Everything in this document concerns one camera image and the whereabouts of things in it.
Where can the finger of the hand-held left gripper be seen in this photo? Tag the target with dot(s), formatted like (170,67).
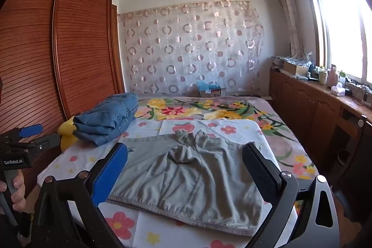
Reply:
(30,130)
(46,142)

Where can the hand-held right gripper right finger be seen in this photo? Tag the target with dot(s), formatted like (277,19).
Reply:
(258,175)

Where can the grey pants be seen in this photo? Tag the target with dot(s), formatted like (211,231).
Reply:
(180,178)

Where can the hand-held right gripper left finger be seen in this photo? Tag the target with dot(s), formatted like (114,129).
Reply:
(112,175)

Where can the open cardboard box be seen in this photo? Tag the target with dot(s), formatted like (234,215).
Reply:
(215,92)

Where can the circle patterned wall curtain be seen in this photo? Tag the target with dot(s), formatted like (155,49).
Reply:
(189,47)

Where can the white jar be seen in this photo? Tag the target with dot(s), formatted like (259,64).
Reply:
(322,76)

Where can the green capped bottle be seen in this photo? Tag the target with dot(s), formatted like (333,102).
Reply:
(342,79)

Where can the white tissue box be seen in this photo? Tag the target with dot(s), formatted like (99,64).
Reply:
(338,90)

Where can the blue packet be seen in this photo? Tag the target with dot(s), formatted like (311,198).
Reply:
(207,85)

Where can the dark bottle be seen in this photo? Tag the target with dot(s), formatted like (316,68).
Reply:
(311,69)

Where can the pink bottle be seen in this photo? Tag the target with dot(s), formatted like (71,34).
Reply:
(332,76)

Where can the small cardboard box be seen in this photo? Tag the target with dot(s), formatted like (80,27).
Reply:
(295,68)

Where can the wooden slatted wardrobe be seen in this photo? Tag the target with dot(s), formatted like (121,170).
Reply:
(81,47)

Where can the wooden framed window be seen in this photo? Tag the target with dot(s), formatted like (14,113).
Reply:
(340,27)

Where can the folded blue jeans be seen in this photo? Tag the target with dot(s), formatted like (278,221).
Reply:
(107,117)

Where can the white strawberry print sheet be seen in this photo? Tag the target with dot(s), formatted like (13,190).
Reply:
(145,224)

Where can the patterned cloth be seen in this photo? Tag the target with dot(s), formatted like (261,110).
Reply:
(290,59)

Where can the long wooden cabinet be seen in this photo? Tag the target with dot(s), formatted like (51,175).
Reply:
(305,102)

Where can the beige window curtain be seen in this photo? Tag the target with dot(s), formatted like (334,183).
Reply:
(290,18)

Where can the person's left hand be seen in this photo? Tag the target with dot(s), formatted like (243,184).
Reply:
(18,182)

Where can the floral blanket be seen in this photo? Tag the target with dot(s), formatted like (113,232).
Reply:
(203,108)

